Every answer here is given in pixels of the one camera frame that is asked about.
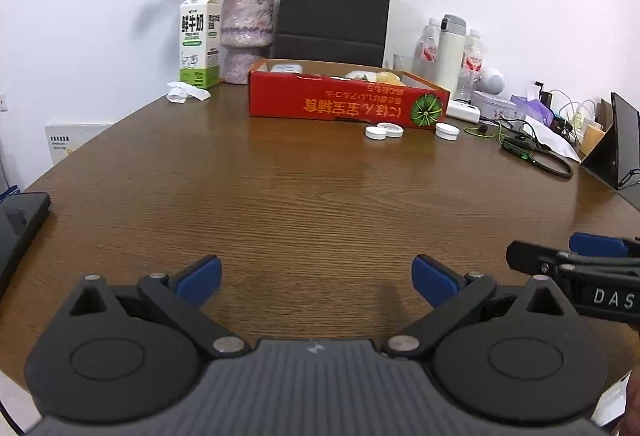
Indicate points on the yellow cup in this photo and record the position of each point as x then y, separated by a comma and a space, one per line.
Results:
592, 138

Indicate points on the red cardboard box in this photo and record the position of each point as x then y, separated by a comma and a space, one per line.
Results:
325, 103

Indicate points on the pink marbled vase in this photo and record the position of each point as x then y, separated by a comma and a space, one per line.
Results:
247, 35

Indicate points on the black smartphone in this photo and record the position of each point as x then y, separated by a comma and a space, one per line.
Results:
20, 231

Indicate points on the white round lid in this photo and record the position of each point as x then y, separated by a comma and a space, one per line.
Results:
446, 130
392, 129
376, 133

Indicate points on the purple plastic bag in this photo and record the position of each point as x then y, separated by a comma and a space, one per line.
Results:
535, 109

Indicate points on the milk carton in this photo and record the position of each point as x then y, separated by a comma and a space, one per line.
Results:
200, 45

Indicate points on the black green neckband earphones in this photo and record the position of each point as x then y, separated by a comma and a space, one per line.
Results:
520, 151

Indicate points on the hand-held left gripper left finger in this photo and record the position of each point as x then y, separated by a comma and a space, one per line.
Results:
202, 278

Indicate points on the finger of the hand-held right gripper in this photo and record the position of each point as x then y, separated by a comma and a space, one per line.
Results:
597, 245
532, 257

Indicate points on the clear drinking glass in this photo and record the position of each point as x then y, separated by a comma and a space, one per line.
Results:
402, 62

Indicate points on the white round camera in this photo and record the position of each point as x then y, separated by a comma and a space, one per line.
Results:
492, 79

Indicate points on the clear water bottle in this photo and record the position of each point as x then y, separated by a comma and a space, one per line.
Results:
426, 48
471, 63

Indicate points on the white power bank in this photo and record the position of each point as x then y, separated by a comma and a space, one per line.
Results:
462, 110

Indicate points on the white paper bag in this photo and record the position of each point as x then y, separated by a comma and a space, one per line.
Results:
555, 140

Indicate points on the white thermos flask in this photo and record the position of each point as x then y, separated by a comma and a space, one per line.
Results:
450, 55

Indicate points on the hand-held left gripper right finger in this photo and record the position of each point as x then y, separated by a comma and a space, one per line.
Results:
432, 281

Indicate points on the white wall box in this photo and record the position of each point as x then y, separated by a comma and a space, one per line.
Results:
75, 143

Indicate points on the crumpled white tissue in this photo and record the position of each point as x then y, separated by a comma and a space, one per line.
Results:
185, 91

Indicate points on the white tissue pack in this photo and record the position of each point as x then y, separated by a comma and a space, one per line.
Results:
287, 67

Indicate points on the grey tissue box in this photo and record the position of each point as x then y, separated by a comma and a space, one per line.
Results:
497, 104

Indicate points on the wooden desk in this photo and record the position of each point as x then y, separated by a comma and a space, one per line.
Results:
310, 206

